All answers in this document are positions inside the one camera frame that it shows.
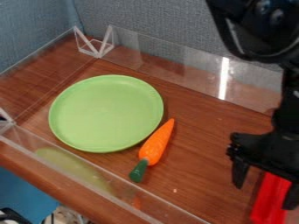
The green plate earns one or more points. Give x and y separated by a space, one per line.
106 113

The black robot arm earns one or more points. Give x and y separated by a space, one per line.
259 31

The clear acrylic back wall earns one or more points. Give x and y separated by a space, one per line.
227 79

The clear acrylic front wall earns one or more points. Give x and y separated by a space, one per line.
86 187

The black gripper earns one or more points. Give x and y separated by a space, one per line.
274 154

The clear acrylic wall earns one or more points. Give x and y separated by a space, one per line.
46 67
227 79
86 187

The orange toy carrot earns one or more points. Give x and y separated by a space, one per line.
153 150

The clear acrylic left wall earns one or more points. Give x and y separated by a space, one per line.
46 67

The red plastic block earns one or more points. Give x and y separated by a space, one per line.
267 211

